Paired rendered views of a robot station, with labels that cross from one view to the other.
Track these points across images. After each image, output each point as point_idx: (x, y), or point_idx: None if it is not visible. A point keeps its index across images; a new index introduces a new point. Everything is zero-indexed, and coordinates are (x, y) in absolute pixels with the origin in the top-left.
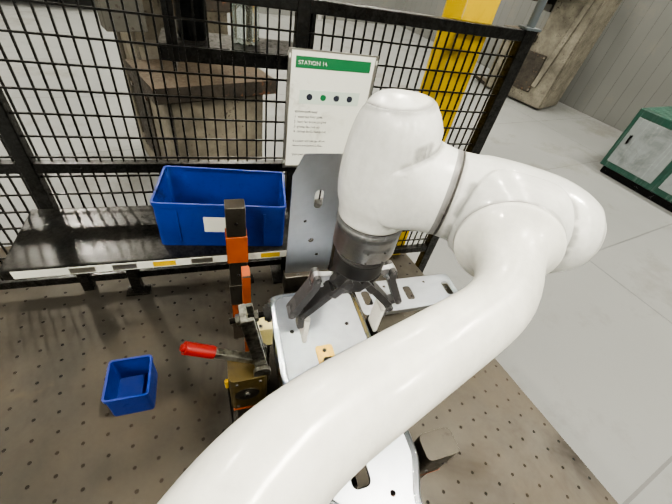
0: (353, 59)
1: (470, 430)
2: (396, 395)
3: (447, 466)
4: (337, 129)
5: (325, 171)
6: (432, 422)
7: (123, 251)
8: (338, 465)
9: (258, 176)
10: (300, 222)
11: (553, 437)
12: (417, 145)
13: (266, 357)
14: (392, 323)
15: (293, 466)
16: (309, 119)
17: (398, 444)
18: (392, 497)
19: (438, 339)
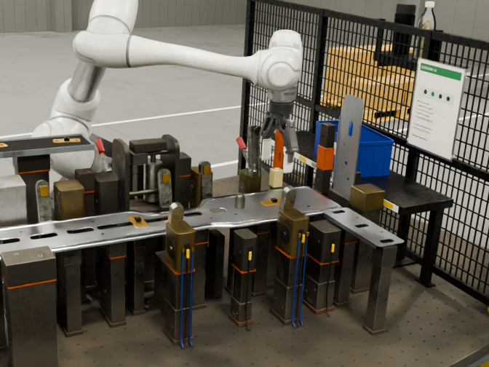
0: (450, 69)
1: (304, 360)
2: (191, 50)
3: (264, 344)
4: (440, 121)
5: (354, 108)
6: (298, 338)
7: (298, 148)
8: (178, 50)
9: (383, 140)
10: (342, 144)
11: None
12: (272, 41)
13: (258, 175)
14: (327, 226)
15: (176, 46)
16: (424, 108)
17: (236, 219)
18: (209, 217)
19: (204, 51)
